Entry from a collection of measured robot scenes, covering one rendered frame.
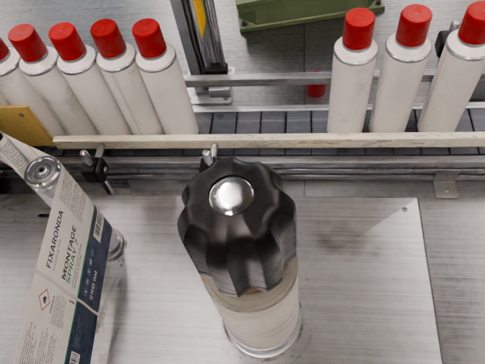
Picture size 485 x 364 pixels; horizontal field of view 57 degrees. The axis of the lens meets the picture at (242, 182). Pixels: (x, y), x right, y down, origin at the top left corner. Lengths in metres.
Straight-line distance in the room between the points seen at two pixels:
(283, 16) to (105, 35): 0.44
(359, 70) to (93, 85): 0.34
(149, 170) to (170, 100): 0.14
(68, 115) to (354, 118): 0.40
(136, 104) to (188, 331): 0.31
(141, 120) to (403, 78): 0.35
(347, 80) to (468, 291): 0.31
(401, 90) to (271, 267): 0.35
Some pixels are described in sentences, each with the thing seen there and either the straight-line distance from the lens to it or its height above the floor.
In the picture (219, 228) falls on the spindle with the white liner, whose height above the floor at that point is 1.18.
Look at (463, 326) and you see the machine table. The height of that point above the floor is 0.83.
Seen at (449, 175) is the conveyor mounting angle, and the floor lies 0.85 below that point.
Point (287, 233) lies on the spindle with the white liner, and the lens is 0.30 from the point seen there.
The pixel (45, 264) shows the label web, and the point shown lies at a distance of 0.46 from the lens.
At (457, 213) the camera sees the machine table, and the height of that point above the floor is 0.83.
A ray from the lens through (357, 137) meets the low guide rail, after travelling 0.64.
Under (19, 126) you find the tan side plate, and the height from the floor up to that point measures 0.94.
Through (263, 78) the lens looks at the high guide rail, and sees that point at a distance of 0.65.
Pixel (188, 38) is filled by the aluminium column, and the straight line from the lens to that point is 0.74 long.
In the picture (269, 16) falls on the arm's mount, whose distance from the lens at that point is 0.91.
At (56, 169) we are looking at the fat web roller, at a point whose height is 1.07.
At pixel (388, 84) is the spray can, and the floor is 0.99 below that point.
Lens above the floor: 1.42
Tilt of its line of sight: 58 degrees down
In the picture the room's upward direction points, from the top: 12 degrees counter-clockwise
